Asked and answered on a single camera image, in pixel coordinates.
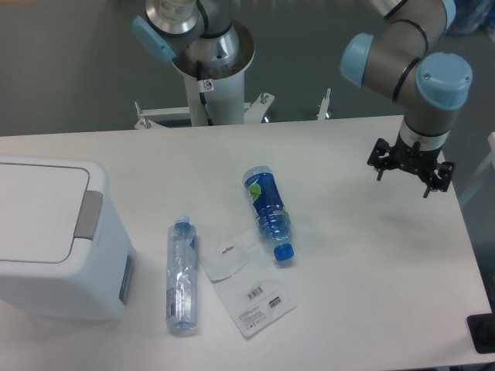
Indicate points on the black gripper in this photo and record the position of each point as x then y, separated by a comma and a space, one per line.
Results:
436, 176

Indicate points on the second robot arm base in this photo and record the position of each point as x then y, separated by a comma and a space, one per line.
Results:
168, 28

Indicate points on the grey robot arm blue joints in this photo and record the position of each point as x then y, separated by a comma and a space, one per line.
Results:
399, 64

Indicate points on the white trash can body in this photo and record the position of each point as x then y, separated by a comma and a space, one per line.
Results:
92, 282

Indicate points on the white trash can lid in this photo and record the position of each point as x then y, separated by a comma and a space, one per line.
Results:
40, 206

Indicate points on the blue plastic bottle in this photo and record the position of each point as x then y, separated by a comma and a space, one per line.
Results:
273, 220

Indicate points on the blue plastic bag background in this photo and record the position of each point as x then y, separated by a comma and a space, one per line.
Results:
470, 15

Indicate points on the black device at table edge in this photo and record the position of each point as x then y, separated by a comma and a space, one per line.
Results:
481, 328

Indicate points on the white plastic packaging bag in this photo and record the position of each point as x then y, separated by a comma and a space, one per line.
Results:
246, 281

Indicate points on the clear empty plastic bottle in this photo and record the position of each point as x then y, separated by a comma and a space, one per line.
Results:
181, 279

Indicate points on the grey lid push button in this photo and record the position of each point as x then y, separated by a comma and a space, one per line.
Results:
89, 214

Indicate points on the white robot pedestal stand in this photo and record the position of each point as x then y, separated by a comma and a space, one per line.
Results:
212, 58

